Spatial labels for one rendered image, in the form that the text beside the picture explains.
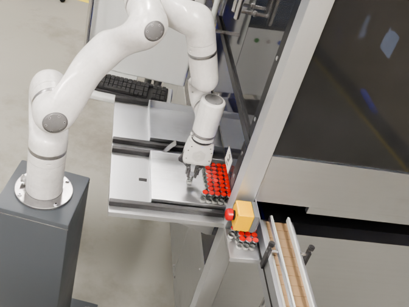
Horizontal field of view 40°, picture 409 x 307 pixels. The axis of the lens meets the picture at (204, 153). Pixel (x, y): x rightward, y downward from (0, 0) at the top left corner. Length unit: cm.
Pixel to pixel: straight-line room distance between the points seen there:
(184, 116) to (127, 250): 89
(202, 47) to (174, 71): 103
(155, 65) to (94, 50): 110
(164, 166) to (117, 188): 22
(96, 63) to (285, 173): 68
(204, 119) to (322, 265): 75
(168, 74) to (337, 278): 121
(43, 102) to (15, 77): 245
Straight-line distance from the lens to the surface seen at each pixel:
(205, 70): 173
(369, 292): 241
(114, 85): 260
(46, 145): 177
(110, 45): 161
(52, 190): 190
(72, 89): 164
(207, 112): 184
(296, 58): 158
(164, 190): 201
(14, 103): 384
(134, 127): 227
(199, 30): 165
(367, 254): 222
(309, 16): 153
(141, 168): 209
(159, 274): 291
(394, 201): 205
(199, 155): 196
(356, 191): 196
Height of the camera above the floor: 222
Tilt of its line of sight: 37 degrees down
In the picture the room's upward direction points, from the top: 17 degrees clockwise
